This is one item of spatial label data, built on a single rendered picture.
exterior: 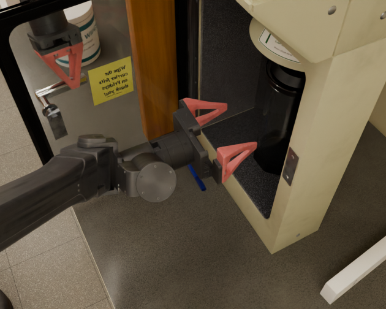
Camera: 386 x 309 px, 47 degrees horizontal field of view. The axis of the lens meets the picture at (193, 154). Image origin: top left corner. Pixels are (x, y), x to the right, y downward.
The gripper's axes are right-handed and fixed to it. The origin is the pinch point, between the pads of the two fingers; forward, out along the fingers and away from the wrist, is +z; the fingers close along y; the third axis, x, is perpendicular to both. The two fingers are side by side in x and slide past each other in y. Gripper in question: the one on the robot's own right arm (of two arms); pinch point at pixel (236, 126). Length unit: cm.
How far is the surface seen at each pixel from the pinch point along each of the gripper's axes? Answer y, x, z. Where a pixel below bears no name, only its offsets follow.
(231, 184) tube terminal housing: 1.6, 19.3, 1.0
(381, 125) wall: 4, 26, 44
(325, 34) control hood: -14.4, -27.2, 0.1
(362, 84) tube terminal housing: -13.9, -16.7, 8.6
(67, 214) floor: 77, 115, -36
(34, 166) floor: 111, 114, -43
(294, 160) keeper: -12.8, -4.6, 1.7
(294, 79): -1.5, -7.7, 8.9
